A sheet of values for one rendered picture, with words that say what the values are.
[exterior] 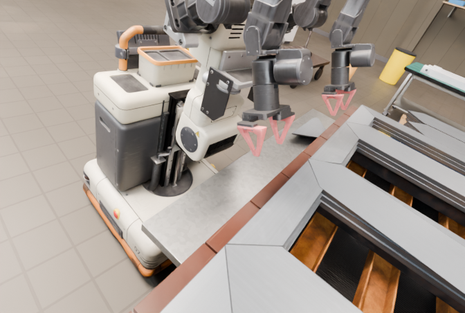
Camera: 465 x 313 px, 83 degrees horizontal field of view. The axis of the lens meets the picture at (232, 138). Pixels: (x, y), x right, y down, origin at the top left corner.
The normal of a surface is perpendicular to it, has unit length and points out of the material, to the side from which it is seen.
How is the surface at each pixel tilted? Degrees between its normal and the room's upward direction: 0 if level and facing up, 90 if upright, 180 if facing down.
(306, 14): 90
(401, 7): 90
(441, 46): 90
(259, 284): 0
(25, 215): 0
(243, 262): 0
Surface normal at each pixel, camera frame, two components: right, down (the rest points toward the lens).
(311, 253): 0.26, -0.79
